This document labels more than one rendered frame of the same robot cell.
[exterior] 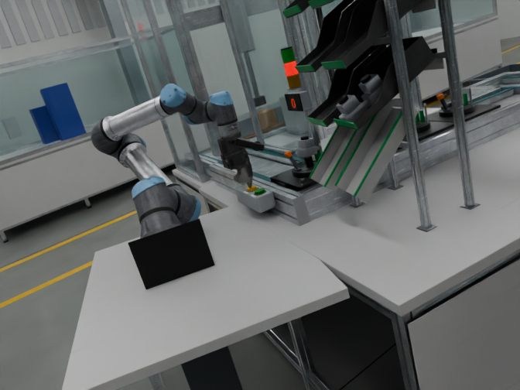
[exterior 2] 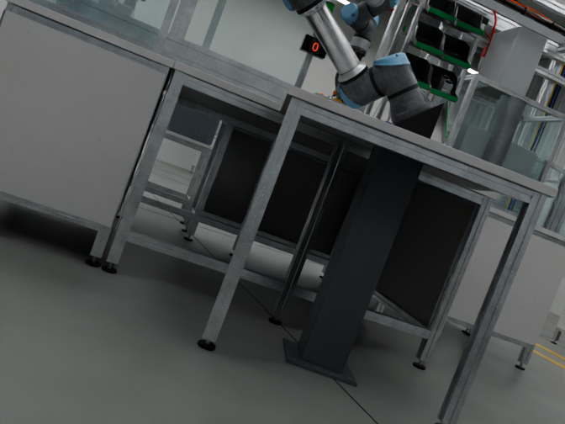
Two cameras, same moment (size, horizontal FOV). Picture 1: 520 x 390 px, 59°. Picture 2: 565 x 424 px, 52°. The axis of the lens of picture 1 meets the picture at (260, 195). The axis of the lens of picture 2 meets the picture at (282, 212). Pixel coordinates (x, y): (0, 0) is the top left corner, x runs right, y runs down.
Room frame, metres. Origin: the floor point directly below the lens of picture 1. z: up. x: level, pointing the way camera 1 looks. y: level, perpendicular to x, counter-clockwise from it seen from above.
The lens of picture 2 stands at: (1.44, 2.47, 0.59)
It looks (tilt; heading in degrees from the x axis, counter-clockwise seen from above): 3 degrees down; 276
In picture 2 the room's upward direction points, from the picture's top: 21 degrees clockwise
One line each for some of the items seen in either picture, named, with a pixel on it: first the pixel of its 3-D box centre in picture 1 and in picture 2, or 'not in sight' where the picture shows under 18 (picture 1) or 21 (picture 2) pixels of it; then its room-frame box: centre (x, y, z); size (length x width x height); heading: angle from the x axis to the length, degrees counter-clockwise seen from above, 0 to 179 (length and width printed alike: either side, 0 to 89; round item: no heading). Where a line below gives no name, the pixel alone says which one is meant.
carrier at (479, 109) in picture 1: (455, 102); not in sight; (1.91, -0.91, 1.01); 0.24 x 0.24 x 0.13; 20
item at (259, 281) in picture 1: (191, 269); (398, 146); (1.36, 0.28, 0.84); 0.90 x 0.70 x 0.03; 10
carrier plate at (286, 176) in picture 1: (311, 173); not in sight; (1.65, -0.21, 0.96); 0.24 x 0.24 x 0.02; 20
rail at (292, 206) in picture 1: (250, 186); (287, 96); (1.85, 0.03, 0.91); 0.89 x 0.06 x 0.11; 20
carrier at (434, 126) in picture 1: (411, 120); not in sight; (1.82, -0.68, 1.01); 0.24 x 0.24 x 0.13; 20
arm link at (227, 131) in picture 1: (230, 129); (360, 45); (1.64, 0.04, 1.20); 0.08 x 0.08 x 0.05
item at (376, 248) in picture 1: (407, 162); (305, 134); (1.80, -0.63, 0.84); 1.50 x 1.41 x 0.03; 20
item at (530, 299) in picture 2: not in sight; (450, 267); (0.70, -1.42, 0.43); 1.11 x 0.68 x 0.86; 20
